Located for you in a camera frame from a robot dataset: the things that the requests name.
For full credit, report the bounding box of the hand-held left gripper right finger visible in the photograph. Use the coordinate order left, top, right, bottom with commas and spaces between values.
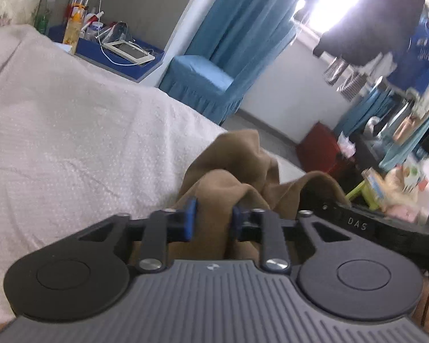
232, 205, 351, 272

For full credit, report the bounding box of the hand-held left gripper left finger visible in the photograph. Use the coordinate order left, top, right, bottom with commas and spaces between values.
77, 196, 200, 273

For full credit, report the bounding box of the brown hoodie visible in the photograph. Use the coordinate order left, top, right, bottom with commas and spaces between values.
130, 129, 353, 261

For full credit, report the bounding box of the pink cloth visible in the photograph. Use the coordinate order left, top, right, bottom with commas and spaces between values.
382, 200, 420, 222

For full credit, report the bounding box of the polka dot cloth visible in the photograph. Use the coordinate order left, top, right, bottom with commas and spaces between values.
386, 161, 428, 201

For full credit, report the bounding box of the red stool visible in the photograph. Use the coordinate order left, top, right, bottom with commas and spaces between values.
295, 121, 354, 183

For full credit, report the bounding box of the blue covered chair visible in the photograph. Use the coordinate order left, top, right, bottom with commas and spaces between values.
159, 55, 245, 125

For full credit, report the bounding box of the striped hanging garment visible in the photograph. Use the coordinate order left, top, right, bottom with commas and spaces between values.
323, 59, 369, 99

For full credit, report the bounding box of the white tablet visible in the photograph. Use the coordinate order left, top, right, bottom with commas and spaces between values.
102, 40, 156, 65

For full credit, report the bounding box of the blue white hanging jacket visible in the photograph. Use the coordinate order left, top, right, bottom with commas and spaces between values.
386, 21, 429, 93

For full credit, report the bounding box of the blue nightstand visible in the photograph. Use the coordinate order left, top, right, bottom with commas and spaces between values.
48, 24, 165, 83

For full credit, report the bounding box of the black hanging jacket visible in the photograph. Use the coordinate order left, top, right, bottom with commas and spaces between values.
313, 0, 426, 67

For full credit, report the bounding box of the blue curtain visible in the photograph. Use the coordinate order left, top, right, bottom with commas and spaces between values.
184, 0, 324, 90

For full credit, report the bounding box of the group of toiletry bottles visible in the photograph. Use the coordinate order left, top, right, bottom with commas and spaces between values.
34, 0, 106, 56

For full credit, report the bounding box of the white charger with cable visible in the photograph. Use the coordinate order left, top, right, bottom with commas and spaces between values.
95, 0, 147, 67

